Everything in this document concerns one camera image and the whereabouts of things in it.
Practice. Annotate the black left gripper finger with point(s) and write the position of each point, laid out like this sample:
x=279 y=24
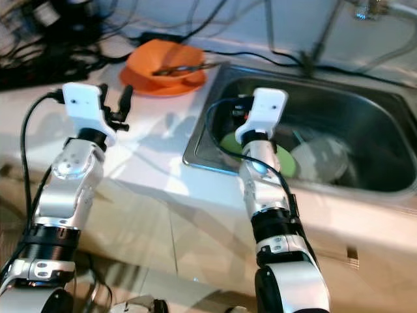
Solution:
x=125 y=99

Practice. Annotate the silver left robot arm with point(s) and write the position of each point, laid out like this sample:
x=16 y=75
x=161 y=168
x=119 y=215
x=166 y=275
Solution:
x=68 y=195

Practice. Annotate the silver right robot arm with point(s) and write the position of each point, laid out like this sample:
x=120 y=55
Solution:
x=273 y=195

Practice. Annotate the orange plate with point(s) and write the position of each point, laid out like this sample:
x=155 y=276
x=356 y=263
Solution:
x=137 y=85

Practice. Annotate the green plate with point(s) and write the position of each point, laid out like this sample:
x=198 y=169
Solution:
x=228 y=143

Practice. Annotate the wooden chopstick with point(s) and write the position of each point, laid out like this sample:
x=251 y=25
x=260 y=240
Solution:
x=172 y=70

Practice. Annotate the orange bowl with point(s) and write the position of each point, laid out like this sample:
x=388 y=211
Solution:
x=163 y=52

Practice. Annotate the black power adapter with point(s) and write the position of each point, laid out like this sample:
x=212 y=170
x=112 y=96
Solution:
x=156 y=37

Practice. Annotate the metal faucet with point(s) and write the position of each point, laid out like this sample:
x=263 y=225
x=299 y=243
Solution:
x=311 y=57

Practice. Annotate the white bowl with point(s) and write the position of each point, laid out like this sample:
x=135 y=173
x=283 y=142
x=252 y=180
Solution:
x=319 y=160

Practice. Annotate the black power strip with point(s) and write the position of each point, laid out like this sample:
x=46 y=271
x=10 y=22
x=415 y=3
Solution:
x=32 y=75

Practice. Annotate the black charger with white label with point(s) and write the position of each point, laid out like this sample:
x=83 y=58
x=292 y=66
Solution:
x=62 y=13

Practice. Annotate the stainless steel sink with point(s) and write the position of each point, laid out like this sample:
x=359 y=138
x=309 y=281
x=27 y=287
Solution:
x=352 y=104

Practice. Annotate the metal tap valve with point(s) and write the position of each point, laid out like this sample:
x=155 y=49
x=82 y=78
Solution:
x=368 y=9

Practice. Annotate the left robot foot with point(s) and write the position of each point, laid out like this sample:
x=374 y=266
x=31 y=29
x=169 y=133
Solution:
x=140 y=306

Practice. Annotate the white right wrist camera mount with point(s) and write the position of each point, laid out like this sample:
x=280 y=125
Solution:
x=264 y=111

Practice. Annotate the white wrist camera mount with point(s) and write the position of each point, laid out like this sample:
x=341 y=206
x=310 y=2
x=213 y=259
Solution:
x=264 y=111
x=85 y=104

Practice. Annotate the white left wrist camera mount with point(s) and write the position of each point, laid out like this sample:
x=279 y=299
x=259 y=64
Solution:
x=85 y=104

